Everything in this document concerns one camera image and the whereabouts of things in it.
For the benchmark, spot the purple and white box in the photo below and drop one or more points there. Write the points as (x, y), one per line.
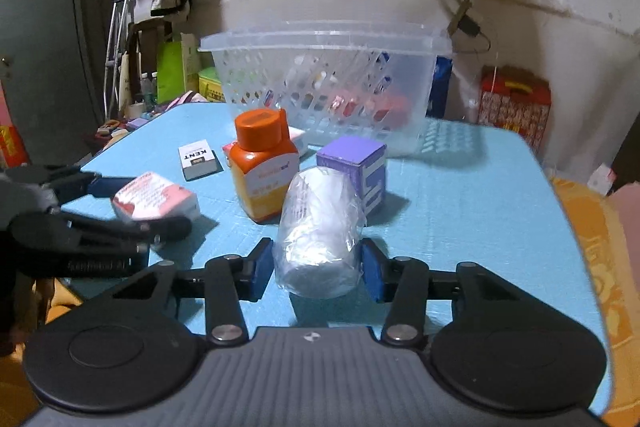
(359, 171)

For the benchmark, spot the pink and white packet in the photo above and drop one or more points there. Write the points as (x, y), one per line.
(156, 201)

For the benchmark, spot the green paper bag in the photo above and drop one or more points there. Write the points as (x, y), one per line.
(170, 73)

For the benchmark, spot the grey metal door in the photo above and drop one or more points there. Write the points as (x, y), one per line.
(37, 47)

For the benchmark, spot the yellow plastic basket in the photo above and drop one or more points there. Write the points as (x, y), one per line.
(212, 85)

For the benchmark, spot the orange patterned blanket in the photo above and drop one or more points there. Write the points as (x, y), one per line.
(602, 257)

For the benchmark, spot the small pink and white box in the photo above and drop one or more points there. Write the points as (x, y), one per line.
(296, 140)

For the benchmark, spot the orange bottle with orange cap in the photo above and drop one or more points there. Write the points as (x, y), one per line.
(264, 169)

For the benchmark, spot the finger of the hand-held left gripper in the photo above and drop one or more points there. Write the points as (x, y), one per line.
(97, 186)
(150, 229)

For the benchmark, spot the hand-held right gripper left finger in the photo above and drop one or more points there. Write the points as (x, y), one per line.
(259, 276)

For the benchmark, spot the red packet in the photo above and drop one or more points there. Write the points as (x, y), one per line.
(395, 106)

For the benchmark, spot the clear plastic storage box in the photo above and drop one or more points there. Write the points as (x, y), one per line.
(330, 2)

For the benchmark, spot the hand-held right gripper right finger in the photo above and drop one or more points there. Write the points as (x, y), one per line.
(373, 278)

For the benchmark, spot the metal crutches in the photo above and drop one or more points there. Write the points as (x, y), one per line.
(118, 42)

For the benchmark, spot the red patterned gift box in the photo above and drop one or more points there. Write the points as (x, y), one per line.
(515, 106)

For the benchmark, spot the clear plastic basket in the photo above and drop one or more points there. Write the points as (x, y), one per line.
(327, 92)

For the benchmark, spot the blue packet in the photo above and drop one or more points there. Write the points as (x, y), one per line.
(443, 87)

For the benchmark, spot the white and grey small box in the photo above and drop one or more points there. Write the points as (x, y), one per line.
(199, 161)

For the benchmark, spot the plastic-wrapped white roll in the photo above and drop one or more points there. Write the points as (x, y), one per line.
(318, 232)

